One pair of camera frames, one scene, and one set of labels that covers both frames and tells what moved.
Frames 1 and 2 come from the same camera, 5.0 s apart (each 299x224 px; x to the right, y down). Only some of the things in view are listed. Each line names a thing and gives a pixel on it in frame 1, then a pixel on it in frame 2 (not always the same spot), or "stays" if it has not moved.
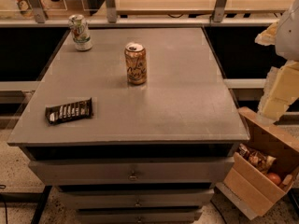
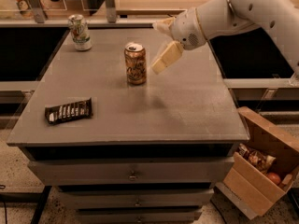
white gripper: x=289 y=36 -> x=185 y=28
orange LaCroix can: x=135 y=58 stays
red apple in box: x=275 y=177 stays
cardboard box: x=261 y=169 stays
